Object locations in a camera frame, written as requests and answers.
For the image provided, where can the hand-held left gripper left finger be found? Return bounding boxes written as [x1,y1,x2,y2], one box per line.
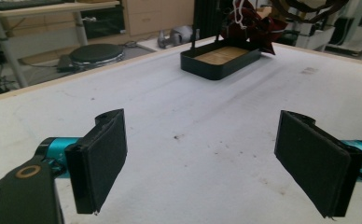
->
[40,108,129,217]

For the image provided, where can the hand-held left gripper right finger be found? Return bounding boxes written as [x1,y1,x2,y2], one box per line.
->
[273,109,362,219]

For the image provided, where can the black rack with wooden tray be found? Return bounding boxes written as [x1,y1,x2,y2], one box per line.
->
[179,8,263,81]

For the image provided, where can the striped dark red bow tie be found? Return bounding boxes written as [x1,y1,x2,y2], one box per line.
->
[220,0,289,56]

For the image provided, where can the black round stool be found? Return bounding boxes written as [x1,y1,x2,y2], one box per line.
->
[68,43,125,71]

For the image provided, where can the wooden cabinet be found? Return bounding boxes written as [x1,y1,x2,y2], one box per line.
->
[122,0,196,37]

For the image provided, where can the white desk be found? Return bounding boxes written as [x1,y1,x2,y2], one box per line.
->
[0,0,121,90]

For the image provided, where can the black metal frame stand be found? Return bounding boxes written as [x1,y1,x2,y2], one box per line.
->
[193,0,235,41]

